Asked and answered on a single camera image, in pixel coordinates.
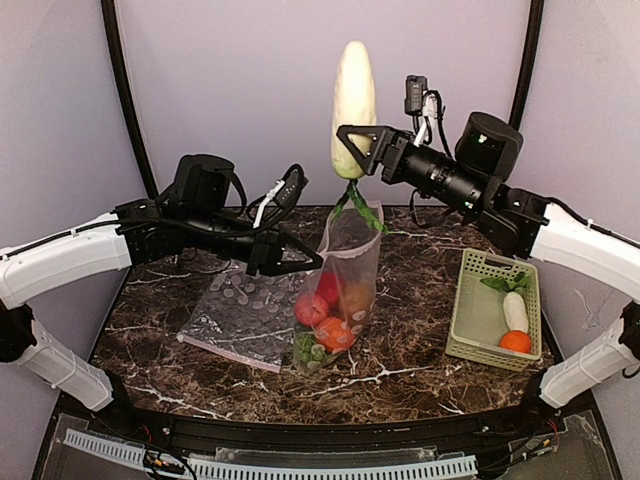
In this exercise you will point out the white slotted cable duct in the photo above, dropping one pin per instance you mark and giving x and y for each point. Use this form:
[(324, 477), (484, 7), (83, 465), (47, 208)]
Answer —
[(252, 464)]

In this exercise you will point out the black front rail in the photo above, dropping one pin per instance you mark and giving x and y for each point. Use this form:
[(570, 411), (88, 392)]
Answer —
[(330, 413)]

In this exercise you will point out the green grape bunch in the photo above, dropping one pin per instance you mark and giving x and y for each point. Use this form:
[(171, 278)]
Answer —
[(307, 349)]

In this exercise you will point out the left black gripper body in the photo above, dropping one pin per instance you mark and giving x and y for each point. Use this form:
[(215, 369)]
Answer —
[(265, 252)]

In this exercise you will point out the black frame post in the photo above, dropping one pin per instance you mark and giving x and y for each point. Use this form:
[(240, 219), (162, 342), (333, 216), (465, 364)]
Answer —
[(125, 95), (528, 58)]

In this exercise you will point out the lower clear zip bag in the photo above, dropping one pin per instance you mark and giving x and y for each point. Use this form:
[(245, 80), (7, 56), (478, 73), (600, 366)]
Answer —
[(246, 319)]

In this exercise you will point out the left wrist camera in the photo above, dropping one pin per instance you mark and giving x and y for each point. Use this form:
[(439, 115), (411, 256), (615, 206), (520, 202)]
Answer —
[(280, 199)]

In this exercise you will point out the orange persimmon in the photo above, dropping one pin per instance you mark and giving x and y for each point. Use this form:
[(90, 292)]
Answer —
[(334, 335)]

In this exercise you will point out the right black frame post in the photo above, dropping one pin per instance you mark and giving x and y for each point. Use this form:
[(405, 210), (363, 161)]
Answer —
[(528, 58)]

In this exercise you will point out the left black frame post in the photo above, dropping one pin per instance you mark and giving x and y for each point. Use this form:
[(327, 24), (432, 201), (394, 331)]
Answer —
[(125, 95)]

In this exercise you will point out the brown potato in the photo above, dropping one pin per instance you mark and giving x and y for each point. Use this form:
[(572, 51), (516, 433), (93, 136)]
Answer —
[(355, 303)]

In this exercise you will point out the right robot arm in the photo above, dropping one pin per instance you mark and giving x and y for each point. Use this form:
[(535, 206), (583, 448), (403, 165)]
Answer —
[(519, 223)]

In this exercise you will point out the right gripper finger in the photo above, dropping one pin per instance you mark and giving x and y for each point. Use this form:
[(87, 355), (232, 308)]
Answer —
[(353, 158), (373, 132)]

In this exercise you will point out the pale green perforated basket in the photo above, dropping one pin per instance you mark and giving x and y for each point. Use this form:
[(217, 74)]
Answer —
[(478, 321)]

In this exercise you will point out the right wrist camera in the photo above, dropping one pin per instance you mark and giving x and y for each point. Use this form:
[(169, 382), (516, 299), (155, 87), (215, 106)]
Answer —
[(425, 108)]

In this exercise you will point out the red apple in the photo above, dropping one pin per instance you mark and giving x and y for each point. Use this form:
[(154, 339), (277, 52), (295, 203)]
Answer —
[(329, 287)]

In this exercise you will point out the small red tomato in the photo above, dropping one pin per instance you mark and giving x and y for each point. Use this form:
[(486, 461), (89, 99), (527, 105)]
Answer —
[(311, 309)]

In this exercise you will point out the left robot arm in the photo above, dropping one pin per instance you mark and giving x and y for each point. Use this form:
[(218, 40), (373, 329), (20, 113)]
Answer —
[(200, 210)]

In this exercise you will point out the small orange tangerine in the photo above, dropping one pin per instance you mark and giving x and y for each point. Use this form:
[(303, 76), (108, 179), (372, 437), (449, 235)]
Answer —
[(516, 341)]

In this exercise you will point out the dotted zip bag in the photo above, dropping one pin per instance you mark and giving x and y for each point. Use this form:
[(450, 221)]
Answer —
[(350, 248)]

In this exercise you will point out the small electronics board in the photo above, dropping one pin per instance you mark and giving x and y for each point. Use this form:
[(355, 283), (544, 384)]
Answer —
[(159, 467)]

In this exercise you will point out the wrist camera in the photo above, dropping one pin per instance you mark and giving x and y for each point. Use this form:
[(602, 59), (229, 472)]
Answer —
[(425, 108), (280, 199)]

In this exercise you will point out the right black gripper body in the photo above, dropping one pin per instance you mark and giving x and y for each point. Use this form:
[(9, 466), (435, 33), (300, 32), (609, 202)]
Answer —
[(388, 153)]

